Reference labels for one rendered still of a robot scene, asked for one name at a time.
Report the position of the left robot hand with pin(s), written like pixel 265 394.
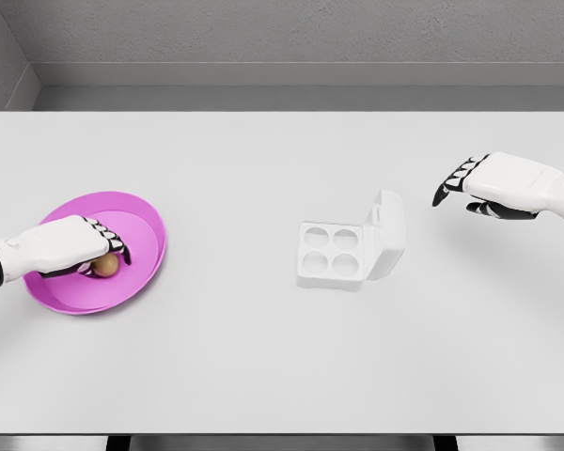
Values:
pixel 70 242

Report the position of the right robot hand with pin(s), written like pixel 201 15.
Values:
pixel 503 183

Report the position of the brown egg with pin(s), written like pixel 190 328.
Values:
pixel 105 265

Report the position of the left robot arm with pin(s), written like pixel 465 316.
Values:
pixel 2 258

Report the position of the white egg box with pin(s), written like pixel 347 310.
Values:
pixel 352 244

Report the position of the pink round plate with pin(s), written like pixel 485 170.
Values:
pixel 122 221

